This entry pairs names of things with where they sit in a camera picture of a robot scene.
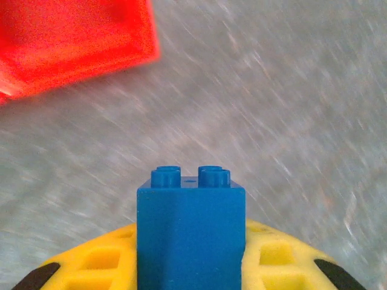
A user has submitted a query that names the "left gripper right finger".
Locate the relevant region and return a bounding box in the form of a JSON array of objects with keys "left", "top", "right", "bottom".
[{"left": 241, "top": 219, "right": 368, "bottom": 290}]

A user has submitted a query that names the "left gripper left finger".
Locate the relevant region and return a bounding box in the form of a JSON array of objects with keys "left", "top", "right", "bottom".
[{"left": 11, "top": 222, "right": 138, "bottom": 290}]

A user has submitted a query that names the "blue lego brick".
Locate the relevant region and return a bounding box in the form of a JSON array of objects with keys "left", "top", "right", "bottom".
[{"left": 136, "top": 165, "right": 246, "bottom": 290}]

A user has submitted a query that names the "red plastic bin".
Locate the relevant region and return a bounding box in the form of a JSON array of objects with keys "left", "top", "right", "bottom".
[{"left": 0, "top": 0, "right": 161, "bottom": 105}]

